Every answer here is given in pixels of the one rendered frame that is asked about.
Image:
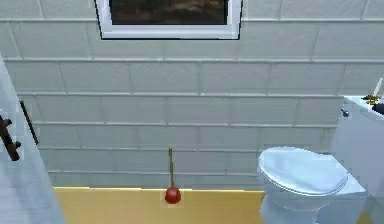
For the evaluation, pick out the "white room door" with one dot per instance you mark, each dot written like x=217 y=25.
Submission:
x=20 y=186

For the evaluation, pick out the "white toilet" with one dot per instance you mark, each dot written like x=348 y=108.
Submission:
x=303 y=173

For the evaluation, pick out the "white framed window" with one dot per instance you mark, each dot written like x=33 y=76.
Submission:
x=170 y=30

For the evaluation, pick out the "white candle in gold holder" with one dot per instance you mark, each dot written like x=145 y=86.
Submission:
x=376 y=91

